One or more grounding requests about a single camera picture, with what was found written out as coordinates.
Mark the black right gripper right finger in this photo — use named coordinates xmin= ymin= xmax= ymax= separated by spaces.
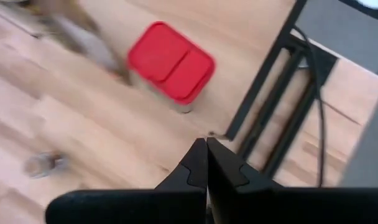
xmin=207 ymin=138 xmax=378 ymax=224

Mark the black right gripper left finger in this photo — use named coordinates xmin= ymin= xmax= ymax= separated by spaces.
xmin=44 ymin=138 xmax=208 ymax=224

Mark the small clear glass spice jar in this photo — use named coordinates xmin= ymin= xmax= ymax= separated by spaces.
xmin=22 ymin=150 xmax=69 ymax=179

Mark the red-lid smoked paprika tin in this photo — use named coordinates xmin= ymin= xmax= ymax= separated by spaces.
xmin=126 ymin=20 xmax=217 ymax=114

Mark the black metal table frame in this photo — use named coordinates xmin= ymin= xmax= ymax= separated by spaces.
xmin=235 ymin=26 xmax=339 ymax=187

